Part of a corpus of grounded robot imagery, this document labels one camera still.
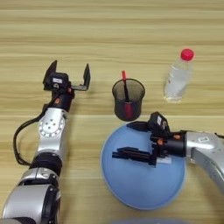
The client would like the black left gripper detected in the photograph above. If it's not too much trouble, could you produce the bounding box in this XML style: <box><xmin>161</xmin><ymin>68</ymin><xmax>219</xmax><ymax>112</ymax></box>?
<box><xmin>42</xmin><ymin>59</ymin><xmax>92</xmax><ymax>112</ymax></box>

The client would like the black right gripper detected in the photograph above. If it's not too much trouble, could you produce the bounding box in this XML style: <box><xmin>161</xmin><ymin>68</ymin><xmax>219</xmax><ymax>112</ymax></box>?
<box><xmin>111</xmin><ymin>120</ymin><xmax>188</xmax><ymax>167</ymax></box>

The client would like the red and black pen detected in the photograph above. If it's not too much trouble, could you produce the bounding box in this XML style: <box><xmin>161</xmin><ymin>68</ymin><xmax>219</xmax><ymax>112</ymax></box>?
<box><xmin>121</xmin><ymin>70</ymin><xmax>133</xmax><ymax>118</ymax></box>

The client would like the clear bottle with red cap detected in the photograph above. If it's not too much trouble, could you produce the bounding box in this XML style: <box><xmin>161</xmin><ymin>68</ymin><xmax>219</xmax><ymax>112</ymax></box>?
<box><xmin>163</xmin><ymin>48</ymin><xmax>196</xmax><ymax>103</ymax></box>

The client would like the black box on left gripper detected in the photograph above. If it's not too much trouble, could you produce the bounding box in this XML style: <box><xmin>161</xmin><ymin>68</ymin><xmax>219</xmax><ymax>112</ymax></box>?
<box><xmin>48</xmin><ymin>72</ymin><xmax>70</xmax><ymax>90</ymax></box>

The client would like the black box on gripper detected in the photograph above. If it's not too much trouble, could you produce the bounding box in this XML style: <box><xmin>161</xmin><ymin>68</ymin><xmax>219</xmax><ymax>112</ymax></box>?
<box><xmin>148</xmin><ymin>111</ymin><xmax>171</xmax><ymax>137</ymax></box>
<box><xmin>48</xmin><ymin>72</ymin><xmax>70</xmax><ymax>90</ymax></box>

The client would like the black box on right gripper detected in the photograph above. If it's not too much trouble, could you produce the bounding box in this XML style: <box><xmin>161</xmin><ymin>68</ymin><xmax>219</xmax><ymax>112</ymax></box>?
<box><xmin>148</xmin><ymin>111</ymin><xmax>171</xmax><ymax>137</ymax></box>

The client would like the black mesh pen cup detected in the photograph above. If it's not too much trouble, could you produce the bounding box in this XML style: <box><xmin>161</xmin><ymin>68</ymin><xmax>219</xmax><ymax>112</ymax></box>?
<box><xmin>111</xmin><ymin>78</ymin><xmax>146</xmax><ymax>123</ymax></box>

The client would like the blue round plate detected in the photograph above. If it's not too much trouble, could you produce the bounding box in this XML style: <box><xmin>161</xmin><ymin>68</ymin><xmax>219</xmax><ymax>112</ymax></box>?
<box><xmin>101</xmin><ymin>122</ymin><xmax>186</xmax><ymax>211</ymax></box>

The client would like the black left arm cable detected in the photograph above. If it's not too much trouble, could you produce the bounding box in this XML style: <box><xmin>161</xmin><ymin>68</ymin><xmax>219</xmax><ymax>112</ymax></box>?
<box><xmin>12</xmin><ymin>97</ymin><xmax>60</xmax><ymax>166</ymax></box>

